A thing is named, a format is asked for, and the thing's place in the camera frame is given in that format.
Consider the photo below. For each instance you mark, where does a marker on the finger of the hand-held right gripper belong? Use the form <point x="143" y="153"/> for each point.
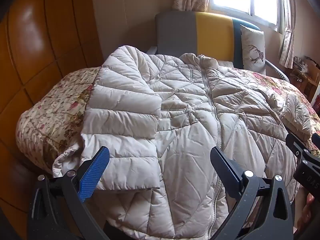
<point x="296" y="145"/>
<point x="316" y="141"/>

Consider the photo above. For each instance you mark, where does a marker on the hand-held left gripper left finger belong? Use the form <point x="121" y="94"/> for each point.
<point x="95" y="172"/>

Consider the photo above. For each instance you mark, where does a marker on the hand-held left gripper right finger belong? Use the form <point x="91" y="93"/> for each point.
<point x="225" y="170"/>

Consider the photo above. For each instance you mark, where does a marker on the beige quilted down jacket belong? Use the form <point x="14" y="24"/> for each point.
<point x="175" y="130"/>

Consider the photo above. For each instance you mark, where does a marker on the person's right hand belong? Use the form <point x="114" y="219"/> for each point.
<point x="308" y="210"/>

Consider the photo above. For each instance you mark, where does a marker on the cluttered wooden shelf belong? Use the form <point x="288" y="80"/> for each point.
<point x="310" y="80"/>

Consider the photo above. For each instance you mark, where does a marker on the floral bedspread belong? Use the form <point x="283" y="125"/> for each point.
<point x="50" y="115"/>

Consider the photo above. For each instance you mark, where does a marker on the deer print pillow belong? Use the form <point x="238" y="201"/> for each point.
<point x="252" y="47"/>

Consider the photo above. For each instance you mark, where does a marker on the grey yellow teal armchair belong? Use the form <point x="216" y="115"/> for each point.
<point x="212" y="35"/>

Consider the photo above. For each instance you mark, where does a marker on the glossy wooden wardrobe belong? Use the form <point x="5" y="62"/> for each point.
<point x="37" y="42"/>

